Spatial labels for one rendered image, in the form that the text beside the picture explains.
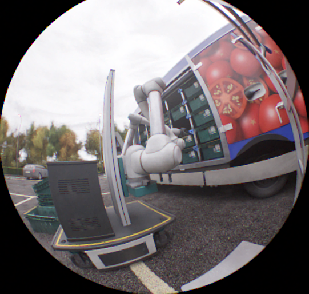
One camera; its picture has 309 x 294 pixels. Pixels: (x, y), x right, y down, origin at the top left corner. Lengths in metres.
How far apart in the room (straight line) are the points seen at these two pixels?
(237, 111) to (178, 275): 1.56
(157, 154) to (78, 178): 0.47
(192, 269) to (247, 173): 1.07
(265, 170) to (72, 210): 1.66
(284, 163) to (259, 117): 0.58
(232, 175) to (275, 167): 0.55
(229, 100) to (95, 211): 1.61
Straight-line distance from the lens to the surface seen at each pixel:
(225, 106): 1.39
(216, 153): 1.58
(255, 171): 1.36
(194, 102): 1.83
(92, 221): 0.73
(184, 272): 0.89
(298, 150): 0.65
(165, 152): 0.53
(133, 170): 0.67
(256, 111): 1.33
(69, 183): 0.67
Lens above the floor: 0.78
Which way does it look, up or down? 12 degrees up
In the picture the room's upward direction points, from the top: 10 degrees counter-clockwise
